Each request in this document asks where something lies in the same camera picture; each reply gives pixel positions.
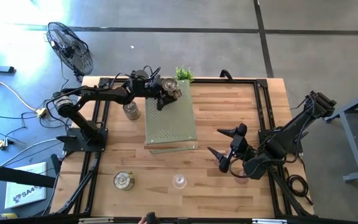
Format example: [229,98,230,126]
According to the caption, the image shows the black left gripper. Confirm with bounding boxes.
[147,75,183,112]

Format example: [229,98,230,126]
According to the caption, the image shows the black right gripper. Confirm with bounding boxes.
[207,123,251,174]

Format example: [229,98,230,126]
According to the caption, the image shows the silver lidded metal tin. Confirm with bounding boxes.
[113,170,135,192]
[161,77,181,96]

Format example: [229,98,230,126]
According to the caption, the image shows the clear glass jar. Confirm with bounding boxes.
[122,101,142,121]

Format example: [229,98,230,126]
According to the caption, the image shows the clear ribbed glass candle holder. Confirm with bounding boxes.
[172,174,188,190]

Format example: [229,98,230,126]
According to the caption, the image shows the green perforated metal shelf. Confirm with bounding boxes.
[144,79,198,154]

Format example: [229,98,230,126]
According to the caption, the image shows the green plant in white pot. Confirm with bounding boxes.
[175,65,195,83]

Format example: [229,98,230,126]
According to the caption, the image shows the black floor fan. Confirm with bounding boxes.
[45,21,94,82]

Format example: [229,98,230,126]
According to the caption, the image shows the grey metal stand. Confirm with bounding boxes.
[323,86,358,183]

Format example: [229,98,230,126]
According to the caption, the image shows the white printed sign board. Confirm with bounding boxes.
[4,161,48,209]

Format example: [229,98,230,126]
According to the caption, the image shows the black metal beam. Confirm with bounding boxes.
[0,161,57,189]

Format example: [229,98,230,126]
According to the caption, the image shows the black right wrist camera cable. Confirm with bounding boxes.
[227,155,251,180]

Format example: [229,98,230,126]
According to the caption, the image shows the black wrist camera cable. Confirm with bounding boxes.
[109,65,162,90]
[227,155,251,180]

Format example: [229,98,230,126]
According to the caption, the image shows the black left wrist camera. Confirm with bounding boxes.
[131,70,149,81]

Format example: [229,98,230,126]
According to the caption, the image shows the black left wrist camera cable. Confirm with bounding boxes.
[109,65,162,90]

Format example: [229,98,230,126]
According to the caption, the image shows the black aluminium table frame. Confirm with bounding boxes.
[54,77,315,218]

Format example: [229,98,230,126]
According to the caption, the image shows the black arched frame handle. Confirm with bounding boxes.
[219,68,233,82]

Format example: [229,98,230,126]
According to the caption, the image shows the silver metal bracket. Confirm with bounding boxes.
[252,218,288,224]
[78,217,114,224]

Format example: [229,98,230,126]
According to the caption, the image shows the coiled black cable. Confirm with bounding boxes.
[286,167,314,206]

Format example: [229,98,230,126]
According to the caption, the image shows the white floor cable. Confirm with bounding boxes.
[0,138,67,169]

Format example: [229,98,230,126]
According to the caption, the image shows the beige extension cord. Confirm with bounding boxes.
[0,63,48,150]

